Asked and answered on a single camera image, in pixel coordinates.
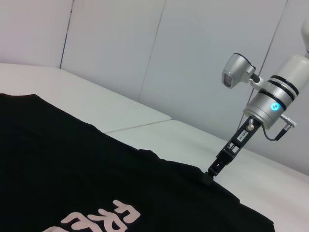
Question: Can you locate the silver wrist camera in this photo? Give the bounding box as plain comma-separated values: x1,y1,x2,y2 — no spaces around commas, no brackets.
221,52,267,91

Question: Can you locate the grey cable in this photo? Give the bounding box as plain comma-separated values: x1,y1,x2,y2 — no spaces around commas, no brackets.
262,115,297,141

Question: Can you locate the black shirt with FREE print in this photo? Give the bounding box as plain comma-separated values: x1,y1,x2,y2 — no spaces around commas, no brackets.
0,93,263,232

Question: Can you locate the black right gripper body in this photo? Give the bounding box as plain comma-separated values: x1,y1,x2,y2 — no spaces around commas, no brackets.
209,116,263,174

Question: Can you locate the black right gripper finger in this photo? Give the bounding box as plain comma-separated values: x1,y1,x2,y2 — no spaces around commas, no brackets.
202,169,218,186

